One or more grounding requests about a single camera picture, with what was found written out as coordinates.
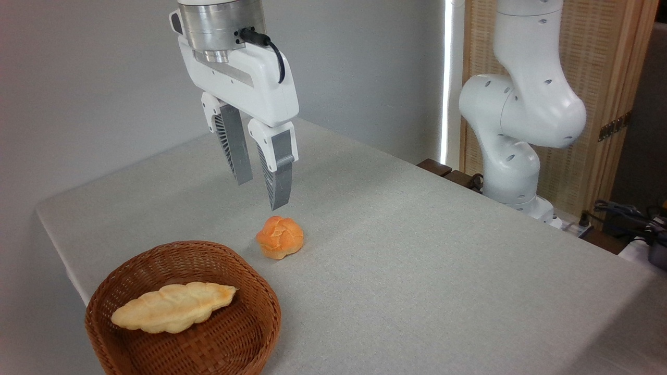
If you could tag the metal screen hinge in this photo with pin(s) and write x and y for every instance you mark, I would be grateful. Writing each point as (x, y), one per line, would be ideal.
(615, 126)

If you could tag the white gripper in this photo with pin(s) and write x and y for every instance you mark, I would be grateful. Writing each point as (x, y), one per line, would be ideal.
(260, 88)

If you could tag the grey tablecloth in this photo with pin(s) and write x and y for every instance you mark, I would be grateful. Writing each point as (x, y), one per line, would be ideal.
(417, 260)

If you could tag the white power strip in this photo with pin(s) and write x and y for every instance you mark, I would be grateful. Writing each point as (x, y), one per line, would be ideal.
(570, 226)

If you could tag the long pale braided bread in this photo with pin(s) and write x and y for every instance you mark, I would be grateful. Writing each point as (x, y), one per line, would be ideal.
(172, 307)

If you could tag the round orange bread roll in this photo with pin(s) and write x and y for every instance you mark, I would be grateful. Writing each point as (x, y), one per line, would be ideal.
(280, 237)

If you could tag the brown woven wicker basket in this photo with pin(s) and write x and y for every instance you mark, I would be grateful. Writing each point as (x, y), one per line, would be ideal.
(219, 344)

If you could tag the white vertical pole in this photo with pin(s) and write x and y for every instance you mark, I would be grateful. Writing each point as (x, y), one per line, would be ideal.
(452, 78)

